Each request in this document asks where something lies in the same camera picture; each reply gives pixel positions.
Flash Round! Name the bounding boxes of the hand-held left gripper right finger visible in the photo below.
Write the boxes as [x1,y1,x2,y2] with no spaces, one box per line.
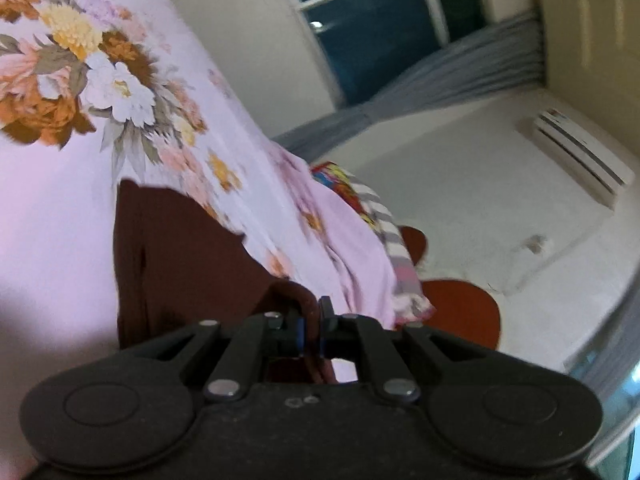
[318,296,494,405]

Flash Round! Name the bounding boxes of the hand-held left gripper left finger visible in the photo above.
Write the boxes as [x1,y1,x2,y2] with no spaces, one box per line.
[140,310,305,402]

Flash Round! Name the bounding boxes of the brown long-sleeve shirt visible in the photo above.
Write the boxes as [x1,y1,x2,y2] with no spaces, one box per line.
[114,179,342,387]

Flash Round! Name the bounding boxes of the plain pink blanket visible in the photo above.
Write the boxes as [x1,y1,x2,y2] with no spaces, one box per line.
[270,150,397,329]

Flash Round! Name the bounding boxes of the striped pillow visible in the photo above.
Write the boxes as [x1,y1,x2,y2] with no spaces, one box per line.
[309,161,434,319]

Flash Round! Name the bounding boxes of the red wooden headboard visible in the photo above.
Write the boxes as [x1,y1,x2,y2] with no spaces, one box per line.
[397,225,502,352]

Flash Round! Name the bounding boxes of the pink floral bed sheet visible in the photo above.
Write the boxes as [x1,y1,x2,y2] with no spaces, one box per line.
[0,0,351,480]

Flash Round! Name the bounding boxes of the grey curtain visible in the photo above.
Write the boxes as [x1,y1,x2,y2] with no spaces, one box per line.
[562,280,640,463]
[272,10,546,155]

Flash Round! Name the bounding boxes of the white air conditioner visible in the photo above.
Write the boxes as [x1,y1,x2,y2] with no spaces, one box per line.
[515,107,636,212]

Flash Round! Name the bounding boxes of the white wall socket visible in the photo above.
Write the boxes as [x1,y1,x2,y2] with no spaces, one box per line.
[521,234,549,257]

